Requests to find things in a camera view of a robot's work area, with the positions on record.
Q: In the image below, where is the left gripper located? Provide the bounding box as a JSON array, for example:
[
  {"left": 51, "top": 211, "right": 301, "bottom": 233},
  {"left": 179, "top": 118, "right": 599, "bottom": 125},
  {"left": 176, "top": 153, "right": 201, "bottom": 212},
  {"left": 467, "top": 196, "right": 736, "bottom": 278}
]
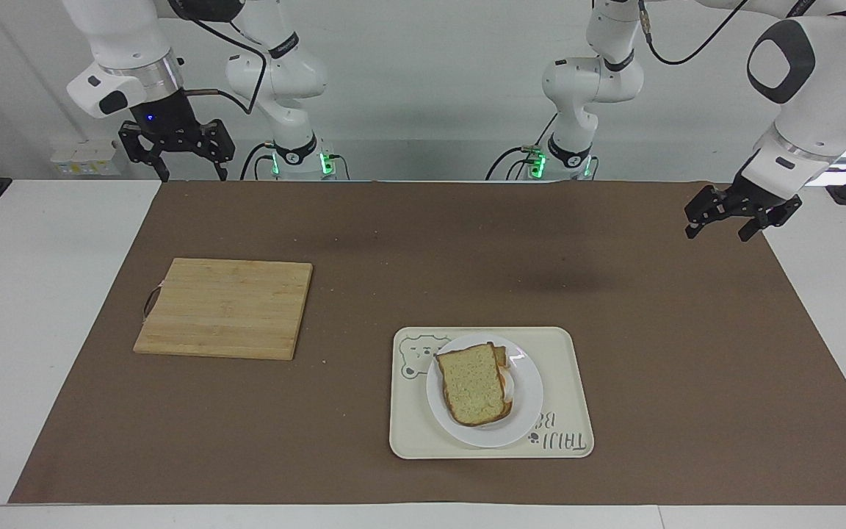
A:
[{"left": 684, "top": 170, "right": 803, "bottom": 243}]

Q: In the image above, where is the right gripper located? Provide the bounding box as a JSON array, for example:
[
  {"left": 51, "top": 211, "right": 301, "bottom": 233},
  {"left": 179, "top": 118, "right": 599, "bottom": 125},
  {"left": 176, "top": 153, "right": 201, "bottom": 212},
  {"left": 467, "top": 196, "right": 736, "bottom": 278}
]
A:
[{"left": 117, "top": 88, "right": 237, "bottom": 183}]

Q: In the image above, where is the white round plate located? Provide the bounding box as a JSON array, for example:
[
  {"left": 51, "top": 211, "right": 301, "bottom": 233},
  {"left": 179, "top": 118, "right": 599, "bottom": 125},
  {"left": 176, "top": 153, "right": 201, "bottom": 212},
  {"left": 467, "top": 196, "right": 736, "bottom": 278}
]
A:
[{"left": 425, "top": 334, "right": 545, "bottom": 450}]

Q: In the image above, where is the wooden cutting board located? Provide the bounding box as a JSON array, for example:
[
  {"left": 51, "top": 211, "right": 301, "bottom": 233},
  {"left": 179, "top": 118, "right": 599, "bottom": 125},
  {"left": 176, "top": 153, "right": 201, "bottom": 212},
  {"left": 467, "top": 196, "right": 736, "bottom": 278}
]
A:
[{"left": 133, "top": 257, "right": 314, "bottom": 361}]

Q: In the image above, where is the cream plastic tray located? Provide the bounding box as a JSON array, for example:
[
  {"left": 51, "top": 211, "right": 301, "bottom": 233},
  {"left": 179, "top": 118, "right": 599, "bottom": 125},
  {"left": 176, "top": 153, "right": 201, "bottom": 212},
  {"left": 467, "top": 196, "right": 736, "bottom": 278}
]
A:
[{"left": 388, "top": 326, "right": 596, "bottom": 461}]

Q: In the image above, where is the black cable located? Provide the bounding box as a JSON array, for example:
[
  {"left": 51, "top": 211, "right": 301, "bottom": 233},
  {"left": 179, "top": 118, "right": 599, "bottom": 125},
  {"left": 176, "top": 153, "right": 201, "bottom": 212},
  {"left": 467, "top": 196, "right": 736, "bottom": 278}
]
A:
[
  {"left": 239, "top": 142, "right": 278, "bottom": 181},
  {"left": 485, "top": 112, "right": 560, "bottom": 181},
  {"left": 637, "top": 0, "right": 751, "bottom": 66},
  {"left": 170, "top": 0, "right": 270, "bottom": 116}
]

